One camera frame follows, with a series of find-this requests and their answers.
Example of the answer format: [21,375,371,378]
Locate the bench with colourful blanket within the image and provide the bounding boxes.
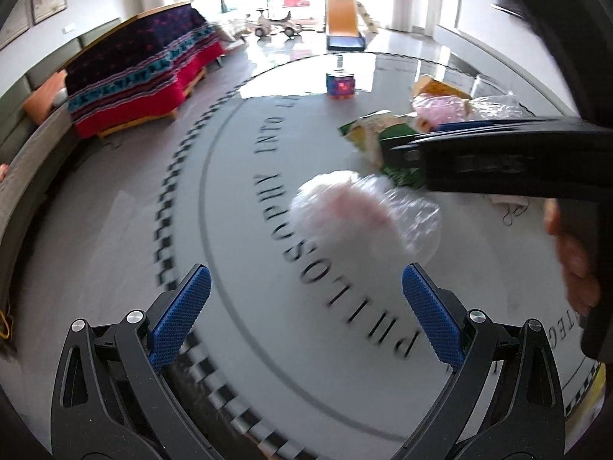
[64,2,227,141]

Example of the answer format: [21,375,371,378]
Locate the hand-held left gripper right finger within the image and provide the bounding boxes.
[388,263,566,460]

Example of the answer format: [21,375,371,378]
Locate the clear plastic container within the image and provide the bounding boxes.
[470,94,533,122]

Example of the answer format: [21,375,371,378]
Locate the grey green sofa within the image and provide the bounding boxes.
[0,18,121,269]

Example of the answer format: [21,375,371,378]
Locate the colourful cube box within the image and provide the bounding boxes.
[326,70,357,101]

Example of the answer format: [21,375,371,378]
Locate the yellow paper cup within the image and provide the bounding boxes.
[411,75,473,102]

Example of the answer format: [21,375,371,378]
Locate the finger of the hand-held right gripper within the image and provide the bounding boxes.
[382,133,433,189]
[411,116,584,142]

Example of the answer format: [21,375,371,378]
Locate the white cushion pile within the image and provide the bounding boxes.
[210,16,252,45]

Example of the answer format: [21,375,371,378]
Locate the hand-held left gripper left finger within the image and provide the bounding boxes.
[50,263,226,460]

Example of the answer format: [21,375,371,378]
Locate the pink item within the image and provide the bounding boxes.
[412,95,476,133]

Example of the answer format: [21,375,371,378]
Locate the white ride-on toy car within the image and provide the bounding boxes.
[251,7,302,39]

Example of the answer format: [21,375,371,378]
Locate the wooden bench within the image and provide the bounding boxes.
[97,0,226,141]

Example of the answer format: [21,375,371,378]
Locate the orange cushion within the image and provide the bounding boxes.
[21,70,69,124]

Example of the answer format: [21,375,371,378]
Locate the green yellow snack packet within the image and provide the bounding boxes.
[338,110,432,189]

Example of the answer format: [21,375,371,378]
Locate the person's right hand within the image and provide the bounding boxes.
[543,198,603,318]

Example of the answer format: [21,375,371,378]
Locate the orange toy slide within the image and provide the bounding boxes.
[324,0,379,53]

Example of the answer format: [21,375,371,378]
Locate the clear plastic bag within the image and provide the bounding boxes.
[291,169,442,270]

